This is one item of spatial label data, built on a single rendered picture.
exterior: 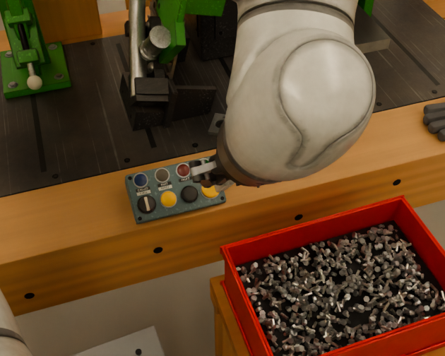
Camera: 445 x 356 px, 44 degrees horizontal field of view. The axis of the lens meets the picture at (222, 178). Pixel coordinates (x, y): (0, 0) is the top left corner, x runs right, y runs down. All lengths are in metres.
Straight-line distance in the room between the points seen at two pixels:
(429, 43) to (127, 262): 0.82
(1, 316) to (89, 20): 0.87
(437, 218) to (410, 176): 1.14
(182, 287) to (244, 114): 1.49
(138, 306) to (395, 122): 1.09
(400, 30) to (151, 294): 1.11
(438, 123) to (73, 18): 0.80
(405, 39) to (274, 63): 0.96
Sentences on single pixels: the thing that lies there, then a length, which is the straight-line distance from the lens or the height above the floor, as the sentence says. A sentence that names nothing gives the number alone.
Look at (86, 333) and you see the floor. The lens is 1.84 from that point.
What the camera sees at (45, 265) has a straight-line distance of 0.92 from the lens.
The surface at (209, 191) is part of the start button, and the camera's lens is 0.88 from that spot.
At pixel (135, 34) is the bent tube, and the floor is 1.04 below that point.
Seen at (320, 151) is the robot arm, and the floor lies 1.31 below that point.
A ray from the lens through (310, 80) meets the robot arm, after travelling 0.39.
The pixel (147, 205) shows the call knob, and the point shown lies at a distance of 0.87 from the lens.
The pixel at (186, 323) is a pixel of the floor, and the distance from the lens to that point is 1.81.
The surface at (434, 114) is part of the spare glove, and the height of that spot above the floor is 0.92.
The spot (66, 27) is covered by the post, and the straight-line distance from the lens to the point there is 1.34.
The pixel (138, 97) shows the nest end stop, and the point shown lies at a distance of 1.00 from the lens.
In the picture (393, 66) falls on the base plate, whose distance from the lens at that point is 1.25.
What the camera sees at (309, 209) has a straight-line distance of 1.00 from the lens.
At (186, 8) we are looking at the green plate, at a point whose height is 1.12.
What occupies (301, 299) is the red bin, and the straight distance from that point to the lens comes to 0.83.
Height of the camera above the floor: 1.59
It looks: 47 degrees down
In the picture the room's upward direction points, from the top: straight up
